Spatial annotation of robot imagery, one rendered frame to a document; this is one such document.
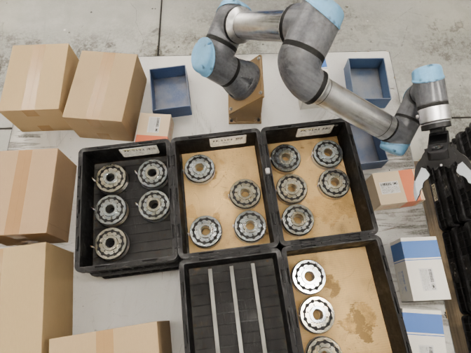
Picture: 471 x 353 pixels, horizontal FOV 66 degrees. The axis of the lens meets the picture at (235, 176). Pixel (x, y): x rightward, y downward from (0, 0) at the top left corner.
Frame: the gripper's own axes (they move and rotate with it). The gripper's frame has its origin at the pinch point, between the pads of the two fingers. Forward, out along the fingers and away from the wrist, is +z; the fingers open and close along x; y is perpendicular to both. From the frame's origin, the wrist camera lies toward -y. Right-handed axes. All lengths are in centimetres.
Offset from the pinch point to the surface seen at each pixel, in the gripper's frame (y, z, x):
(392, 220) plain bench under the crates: 31.9, 9.3, 21.9
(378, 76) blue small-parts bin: 56, -49, 24
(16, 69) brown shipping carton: -41, -68, 130
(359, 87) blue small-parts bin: 49, -45, 30
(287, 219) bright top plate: -4.6, 1.4, 44.6
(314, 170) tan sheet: 10.3, -12.9, 39.5
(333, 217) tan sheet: 7.3, 3.5, 34.0
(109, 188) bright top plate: -34, -17, 93
